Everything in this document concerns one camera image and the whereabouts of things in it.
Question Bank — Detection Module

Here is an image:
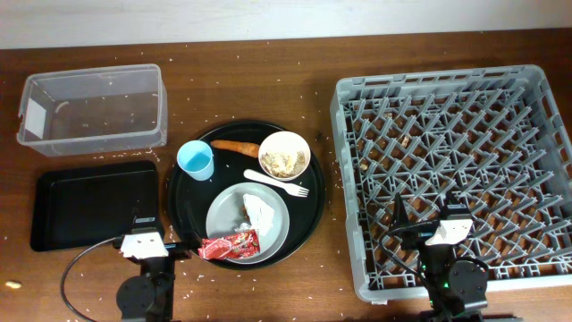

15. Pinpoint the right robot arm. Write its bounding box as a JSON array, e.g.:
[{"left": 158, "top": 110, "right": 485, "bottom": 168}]
[{"left": 388, "top": 192, "right": 488, "bottom": 321}]

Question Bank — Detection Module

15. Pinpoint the grey plate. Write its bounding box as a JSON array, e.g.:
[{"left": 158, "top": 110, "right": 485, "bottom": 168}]
[{"left": 206, "top": 182, "right": 290, "bottom": 265}]

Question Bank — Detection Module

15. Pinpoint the clear plastic bin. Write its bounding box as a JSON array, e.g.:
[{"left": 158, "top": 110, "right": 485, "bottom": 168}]
[{"left": 16, "top": 64, "right": 168, "bottom": 157}]

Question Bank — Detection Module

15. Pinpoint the orange carrot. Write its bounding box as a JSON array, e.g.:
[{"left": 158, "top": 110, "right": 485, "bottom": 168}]
[{"left": 210, "top": 140, "right": 260, "bottom": 158}]

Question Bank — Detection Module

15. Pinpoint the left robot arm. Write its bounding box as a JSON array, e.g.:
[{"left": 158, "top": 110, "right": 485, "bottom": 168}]
[{"left": 114, "top": 208, "right": 200, "bottom": 322}]

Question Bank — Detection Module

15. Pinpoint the white napkin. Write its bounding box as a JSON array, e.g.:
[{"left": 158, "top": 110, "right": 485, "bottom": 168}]
[{"left": 243, "top": 194, "right": 274, "bottom": 236}]

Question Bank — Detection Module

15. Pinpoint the black rectangular tray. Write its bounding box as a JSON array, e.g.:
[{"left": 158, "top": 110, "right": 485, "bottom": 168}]
[{"left": 29, "top": 160, "right": 159, "bottom": 252}]

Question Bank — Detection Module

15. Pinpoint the white plastic fork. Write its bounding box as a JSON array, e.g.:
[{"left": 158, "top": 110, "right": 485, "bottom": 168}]
[{"left": 243, "top": 169, "right": 309, "bottom": 198}]

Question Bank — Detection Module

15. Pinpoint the round black serving tray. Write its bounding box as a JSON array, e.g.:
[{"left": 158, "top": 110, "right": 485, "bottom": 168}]
[{"left": 167, "top": 148, "right": 325, "bottom": 270}]

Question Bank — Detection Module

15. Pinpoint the light blue plastic cup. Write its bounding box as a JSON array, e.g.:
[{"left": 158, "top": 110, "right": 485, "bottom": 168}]
[{"left": 176, "top": 140, "right": 215, "bottom": 182}]

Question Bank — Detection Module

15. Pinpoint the grey dishwasher rack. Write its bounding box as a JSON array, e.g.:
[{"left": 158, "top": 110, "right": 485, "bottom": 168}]
[{"left": 330, "top": 64, "right": 571, "bottom": 304}]

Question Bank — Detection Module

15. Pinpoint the white bowl with rice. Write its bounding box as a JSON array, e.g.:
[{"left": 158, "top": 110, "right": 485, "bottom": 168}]
[{"left": 258, "top": 131, "right": 311, "bottom": 182}]

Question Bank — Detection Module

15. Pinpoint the peanut on table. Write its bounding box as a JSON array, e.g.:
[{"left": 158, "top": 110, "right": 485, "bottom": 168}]
[{"left": 5, "top": 281, "right": 21, "bottom": 289}]

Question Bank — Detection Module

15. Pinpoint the red snack wrapper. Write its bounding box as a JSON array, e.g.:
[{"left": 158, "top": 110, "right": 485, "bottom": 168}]
[{"left": 198, "top": 230, "right": 260, "bottom": 259}]

